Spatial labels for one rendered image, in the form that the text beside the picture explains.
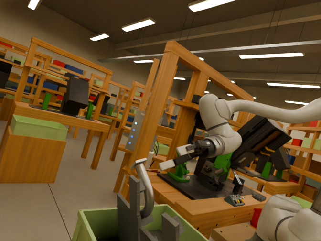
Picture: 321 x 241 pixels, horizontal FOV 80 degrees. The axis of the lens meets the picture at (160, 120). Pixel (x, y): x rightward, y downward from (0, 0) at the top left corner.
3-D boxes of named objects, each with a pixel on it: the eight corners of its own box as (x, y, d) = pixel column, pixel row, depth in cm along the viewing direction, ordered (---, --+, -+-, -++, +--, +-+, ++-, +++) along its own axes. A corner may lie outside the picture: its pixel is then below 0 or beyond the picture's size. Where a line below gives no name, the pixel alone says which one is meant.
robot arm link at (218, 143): (217, 131, 83) (208, 133, 79) (228, 149, 79) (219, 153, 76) (204, 141, 89) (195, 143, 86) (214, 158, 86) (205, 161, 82)
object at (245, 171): (260, 178, 165) (261, 174, 165) (252, 177, 154) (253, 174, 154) (221, 161, 194) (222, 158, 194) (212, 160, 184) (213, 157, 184)
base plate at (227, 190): (260, 195, 197) (260, 193, 197) (194, 202, 125) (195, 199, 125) (224, 178, 229) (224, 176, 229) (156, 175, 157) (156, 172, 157)
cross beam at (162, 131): (226, 150, 245) (228, 144, 245) (148, 133, 160) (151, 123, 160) (223, 149, 249) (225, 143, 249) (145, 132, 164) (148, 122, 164)
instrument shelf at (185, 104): (242, 128, 216) (243, 125, 215) (193, 107, 157) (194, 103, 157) (223, 123, 235) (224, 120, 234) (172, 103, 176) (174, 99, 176)
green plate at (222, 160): (227, 174, 164) (237, 152, 167) (223, 171, 159) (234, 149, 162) (216, 169, 173) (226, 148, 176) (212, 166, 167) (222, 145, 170)
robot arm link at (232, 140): (211, 159, 87) (201, 132, 91) (231, 152, 97) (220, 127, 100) (230, 153, 79) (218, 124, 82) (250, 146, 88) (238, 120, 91)
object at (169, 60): (229, 176, 245) (251, 104, 243) (133, 171, 148) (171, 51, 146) (222, 173, 252) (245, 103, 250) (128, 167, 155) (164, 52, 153)
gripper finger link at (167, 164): (172, 158, 78) (171, 159, 78) (158, 163, 74) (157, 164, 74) (175, 165, 77) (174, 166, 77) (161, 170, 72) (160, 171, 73)
